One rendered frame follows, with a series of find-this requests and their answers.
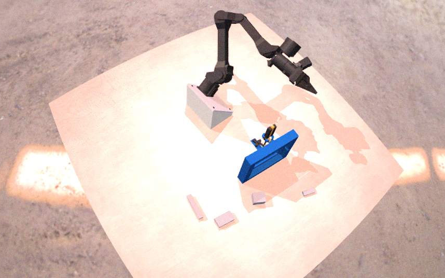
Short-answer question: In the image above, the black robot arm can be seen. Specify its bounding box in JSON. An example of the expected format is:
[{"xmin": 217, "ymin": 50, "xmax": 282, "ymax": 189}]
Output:
[{"xmin": 196, "ymin": 10, "xmax": 312, "ymax": 97}]

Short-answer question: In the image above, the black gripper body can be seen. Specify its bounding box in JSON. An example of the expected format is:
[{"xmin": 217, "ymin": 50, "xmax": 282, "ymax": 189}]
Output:
[{"xmin": 281, "ymin": 61, "xmax": 304, "ymax": 85}]

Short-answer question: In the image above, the pink rectangular bar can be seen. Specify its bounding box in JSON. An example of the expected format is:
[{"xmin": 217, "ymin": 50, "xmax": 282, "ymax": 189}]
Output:
[{"xmin": 187, "ymin": 194, "xmax": 203, "ymax": 219}]

